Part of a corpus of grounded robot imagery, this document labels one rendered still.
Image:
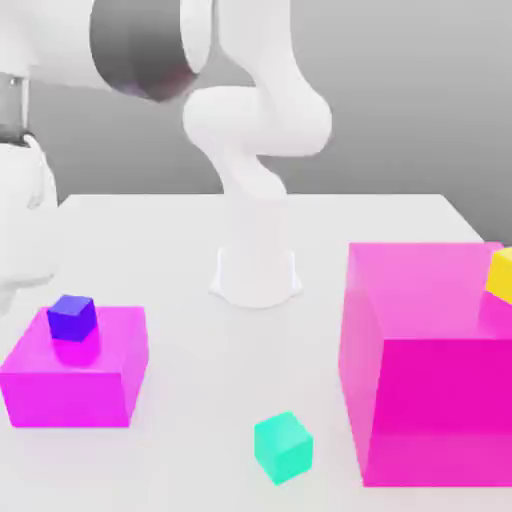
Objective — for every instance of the small yellow cube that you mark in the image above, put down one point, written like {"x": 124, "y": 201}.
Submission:
{"x": 502, "y": 274}

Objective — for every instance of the small teal cube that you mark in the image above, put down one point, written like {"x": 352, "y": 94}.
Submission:
{"x": 284, "y": 448}

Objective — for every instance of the small blue cube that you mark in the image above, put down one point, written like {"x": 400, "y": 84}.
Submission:
{"x": 72, "y": 318}

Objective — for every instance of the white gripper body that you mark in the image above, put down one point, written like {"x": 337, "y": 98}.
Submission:
{"x": 24, "y": 224}

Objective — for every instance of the large pink box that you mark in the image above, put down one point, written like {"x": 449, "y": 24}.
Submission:
{"x": 432, "y": 400}

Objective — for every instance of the large magenta box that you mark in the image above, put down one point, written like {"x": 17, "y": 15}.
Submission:
{"x": 68, "y": 392}

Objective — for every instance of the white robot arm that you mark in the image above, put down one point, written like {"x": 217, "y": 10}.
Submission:
{"x": 256, "y": 120}

